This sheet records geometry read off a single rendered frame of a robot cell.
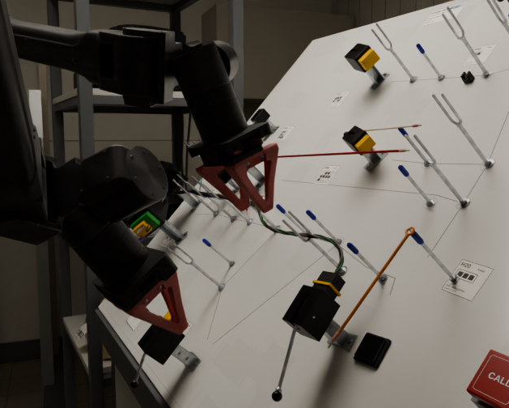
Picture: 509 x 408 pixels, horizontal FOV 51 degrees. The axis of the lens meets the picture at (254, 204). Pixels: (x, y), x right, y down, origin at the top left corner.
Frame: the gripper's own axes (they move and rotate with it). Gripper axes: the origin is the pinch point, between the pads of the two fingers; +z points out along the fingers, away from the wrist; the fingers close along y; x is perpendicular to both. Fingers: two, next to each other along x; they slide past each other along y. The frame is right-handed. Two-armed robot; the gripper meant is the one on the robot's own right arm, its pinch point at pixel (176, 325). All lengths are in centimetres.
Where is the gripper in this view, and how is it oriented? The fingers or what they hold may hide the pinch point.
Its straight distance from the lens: 63.4
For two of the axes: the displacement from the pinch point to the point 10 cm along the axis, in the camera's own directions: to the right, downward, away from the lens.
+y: -5.4, -0.4, 8.4
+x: -6.5, 6.6, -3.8
